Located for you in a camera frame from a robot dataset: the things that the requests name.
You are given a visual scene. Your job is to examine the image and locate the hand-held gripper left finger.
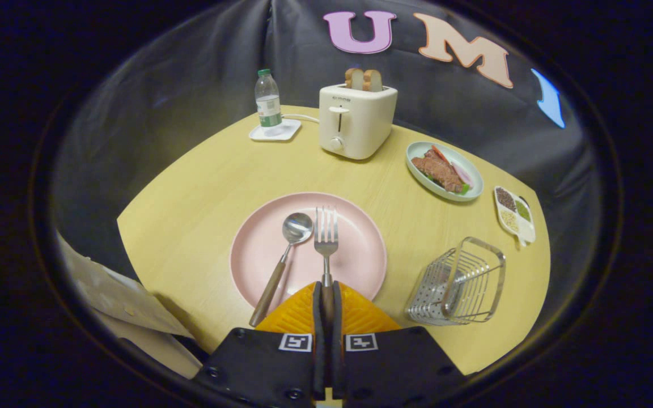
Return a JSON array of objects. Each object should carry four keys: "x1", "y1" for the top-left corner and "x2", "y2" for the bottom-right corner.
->
[{"x1": 193, "y1": 282, "x2": 327, "y2": 408}]

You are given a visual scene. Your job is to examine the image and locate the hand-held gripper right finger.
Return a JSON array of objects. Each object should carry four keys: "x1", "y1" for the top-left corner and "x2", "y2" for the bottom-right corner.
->
[{"x1": 332, "y1": 282, "x2": 466, "y2": 408}]

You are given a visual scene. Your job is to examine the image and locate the wooden handled metal fork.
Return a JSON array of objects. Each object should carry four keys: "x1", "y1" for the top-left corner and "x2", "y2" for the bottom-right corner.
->
[{"x1": 314, "y1": 206, "x2": 340, "y2": 329}]

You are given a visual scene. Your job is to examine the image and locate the wooden handled metal spoon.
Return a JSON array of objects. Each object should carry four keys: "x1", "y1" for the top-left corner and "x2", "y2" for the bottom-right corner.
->
[{"x1": 249, "y1": 212, "x2": 314, "y2": 328}]

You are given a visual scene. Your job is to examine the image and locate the pink round plate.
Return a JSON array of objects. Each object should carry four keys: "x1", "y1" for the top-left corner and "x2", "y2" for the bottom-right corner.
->
[{"x1": 230, "y1": 192, "x2": 388, "y2": 309}]

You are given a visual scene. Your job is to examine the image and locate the person's beige clothing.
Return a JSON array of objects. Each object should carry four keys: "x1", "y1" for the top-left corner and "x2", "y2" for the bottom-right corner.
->
[{"x1": 57, "y1": 232, "x2": 202, "y2": 379}]

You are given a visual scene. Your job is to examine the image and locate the green lettuce leaf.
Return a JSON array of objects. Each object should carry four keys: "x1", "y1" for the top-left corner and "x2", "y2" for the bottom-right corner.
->
[{"x1": 423, "y1": 173, "x2": 470, "y2": 196}]

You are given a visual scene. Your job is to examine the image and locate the white divided condiment dish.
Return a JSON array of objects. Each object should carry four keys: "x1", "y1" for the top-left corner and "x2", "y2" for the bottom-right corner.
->
[{"x1": 494, "y1": 185, "x2": 537, "y2": 249}]

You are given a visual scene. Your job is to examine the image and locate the brown steak piece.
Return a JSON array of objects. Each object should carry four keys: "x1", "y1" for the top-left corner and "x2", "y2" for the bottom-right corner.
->
[{"x1": 412, "y1": 148, "x2": 464, "y2": 192}]

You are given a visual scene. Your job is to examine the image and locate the pink ham slice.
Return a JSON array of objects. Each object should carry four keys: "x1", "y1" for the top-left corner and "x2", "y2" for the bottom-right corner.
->
[{"x1": 451, "y1": 161, "x2": 474, "y2": 189}]

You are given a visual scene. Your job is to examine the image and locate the pale green plate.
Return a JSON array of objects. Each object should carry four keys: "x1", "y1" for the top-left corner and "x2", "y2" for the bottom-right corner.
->
[{"x1": 406, "y1": 141, "x2": 484, "y2": 202}]

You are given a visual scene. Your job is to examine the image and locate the white square coaster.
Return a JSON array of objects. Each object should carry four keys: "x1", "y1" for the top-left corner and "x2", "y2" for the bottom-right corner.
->
[{"x1": 248, "y1": 118, "x2": 302, "y2": 142}]

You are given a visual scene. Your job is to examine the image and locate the cream white toaster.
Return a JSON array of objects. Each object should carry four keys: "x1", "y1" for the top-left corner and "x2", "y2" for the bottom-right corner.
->
[{"x1": 319, "y1": 83, "x2": 398, "y2": 160}]

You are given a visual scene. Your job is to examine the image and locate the clear plastic water bottle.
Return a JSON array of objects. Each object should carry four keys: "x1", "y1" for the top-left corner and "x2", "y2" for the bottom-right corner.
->
[{"x1": 255, "y1": 69, "x2": 283, "y2": 137}]

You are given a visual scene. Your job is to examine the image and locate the metal wire cutlery basket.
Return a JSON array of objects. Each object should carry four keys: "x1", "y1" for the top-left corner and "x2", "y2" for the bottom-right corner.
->
[{"x1": 405, "y1": 236, "x2": 507, "y2": 326}]

